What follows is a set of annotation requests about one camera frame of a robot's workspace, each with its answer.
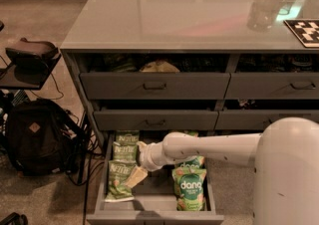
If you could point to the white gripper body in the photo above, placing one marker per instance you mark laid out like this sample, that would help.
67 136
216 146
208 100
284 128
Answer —
149 156

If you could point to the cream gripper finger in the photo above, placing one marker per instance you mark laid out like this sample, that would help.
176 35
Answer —
138 174

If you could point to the green jalapeno chip bag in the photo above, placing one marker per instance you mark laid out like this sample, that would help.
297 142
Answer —
123 152
127 137
118 173

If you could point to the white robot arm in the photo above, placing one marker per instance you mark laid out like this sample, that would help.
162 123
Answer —
285 157

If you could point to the front green dang chip bag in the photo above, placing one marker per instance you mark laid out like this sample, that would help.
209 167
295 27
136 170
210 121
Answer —
188 186

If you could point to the green dang chip bag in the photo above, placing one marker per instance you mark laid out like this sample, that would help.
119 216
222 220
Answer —
188 186
189 132
197 162

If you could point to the open bottom left drawer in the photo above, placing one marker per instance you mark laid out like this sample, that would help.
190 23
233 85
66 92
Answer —
154 201

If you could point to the middle green dang chip bag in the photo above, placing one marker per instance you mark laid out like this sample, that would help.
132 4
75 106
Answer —
197 162

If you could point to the back green dang chip bag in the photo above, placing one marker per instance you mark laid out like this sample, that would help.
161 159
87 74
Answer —
189 132

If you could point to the middle left drawer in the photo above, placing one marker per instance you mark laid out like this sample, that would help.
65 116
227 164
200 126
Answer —
155 119

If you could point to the top left drawer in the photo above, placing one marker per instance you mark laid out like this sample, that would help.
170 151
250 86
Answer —
154 86

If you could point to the yellow snack bag in drawer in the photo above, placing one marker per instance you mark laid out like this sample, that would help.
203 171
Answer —
159 67

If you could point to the grey counter cabinet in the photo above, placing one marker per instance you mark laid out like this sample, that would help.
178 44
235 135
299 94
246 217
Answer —
196 36

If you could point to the top right drawer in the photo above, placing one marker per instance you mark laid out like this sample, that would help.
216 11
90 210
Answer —
273 86

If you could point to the black backpack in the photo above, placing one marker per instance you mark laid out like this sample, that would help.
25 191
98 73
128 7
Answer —
41 138

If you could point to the black object bottom left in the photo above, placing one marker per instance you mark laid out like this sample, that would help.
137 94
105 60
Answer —
14 219

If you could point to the dark side table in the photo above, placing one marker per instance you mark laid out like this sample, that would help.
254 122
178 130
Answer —
15 78

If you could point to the checkered marker board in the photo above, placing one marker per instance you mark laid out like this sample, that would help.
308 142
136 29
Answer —
305 30

